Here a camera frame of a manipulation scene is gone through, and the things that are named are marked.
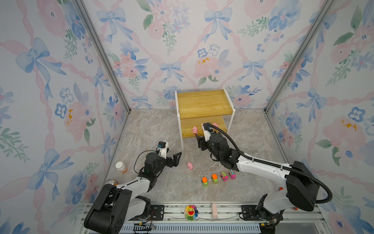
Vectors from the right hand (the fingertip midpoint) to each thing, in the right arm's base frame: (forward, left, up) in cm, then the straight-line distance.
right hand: (201, 132), depth 81 cm
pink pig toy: (-11, +6, -19) cm, 23 cm away
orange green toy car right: (-19, -8, -19) cm, 28 cm away
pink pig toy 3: (+8, -9, -3) cm, 12 cm away
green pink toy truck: (-18, -14, -18) cm, 29 cm away
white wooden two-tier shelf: (+7, -6, +12) cm, 15 cm away
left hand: (-6, +15, -10) cm, 19 cm away
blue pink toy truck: (-17, -19, -18) cm, 31 cm away
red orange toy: (-39, -29, +12) cm, 50 cm away
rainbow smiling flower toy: (-36, +5, -19) cm, 41 cm away
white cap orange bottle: (-16, +45, -13) cm, 49 cm away
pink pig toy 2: (+4, +3, -3) cm, 6 cm away
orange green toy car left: (-20, -2, -19) cm, 28 cm away
